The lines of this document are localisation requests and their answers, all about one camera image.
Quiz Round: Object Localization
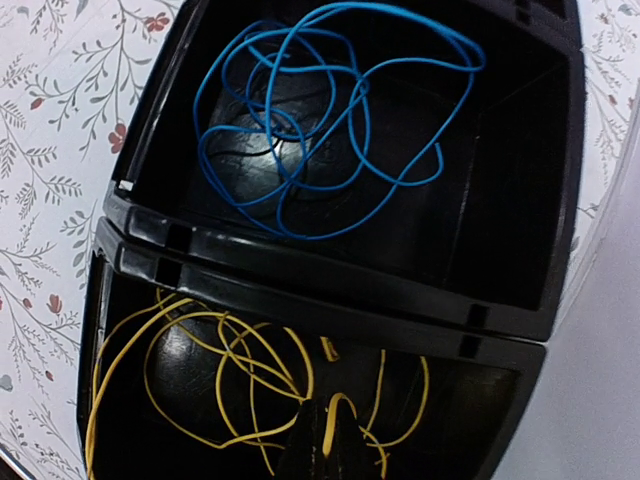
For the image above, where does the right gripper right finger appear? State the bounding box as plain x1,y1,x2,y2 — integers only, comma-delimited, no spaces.
320,394,380,480

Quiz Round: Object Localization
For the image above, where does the black three-compartment tray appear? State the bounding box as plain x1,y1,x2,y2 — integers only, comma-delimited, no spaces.
77,1,585,479

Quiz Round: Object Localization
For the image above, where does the yellow cable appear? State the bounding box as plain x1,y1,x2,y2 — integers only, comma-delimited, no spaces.
319,337,431,449
322,392,359,459
83,289,316,480
214,312,391,476

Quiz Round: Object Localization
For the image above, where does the floral patterned table mat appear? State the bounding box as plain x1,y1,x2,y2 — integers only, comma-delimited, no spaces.
1,1,639,479

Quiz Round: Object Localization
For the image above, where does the blue cable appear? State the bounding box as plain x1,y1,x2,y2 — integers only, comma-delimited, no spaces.
192,19,361,211
247,0,487,241

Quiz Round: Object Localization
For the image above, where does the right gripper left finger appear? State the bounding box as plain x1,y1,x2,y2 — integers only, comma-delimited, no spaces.
275,400,320,480

